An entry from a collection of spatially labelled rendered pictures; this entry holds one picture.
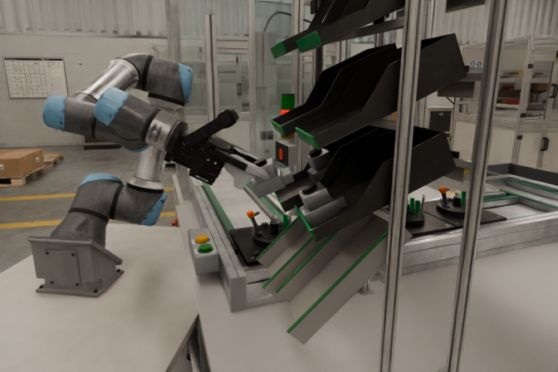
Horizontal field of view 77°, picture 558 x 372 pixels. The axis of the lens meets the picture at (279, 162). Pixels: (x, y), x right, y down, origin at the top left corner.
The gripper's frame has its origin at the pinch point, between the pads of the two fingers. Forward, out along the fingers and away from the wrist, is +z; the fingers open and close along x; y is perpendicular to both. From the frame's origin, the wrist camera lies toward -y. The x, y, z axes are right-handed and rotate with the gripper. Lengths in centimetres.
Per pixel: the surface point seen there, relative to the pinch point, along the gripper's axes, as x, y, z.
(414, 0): 16.5, -37.1, 6.0
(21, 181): -415, 291, -259
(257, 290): -10.5, 34.3, 14.4
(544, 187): -91, -28, 137
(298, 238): -9.0, 15.2, 16.6
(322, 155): -3.4, -7.5, 10.2
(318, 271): 5.0, 14.1, 19.8
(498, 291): -16, 7, 79
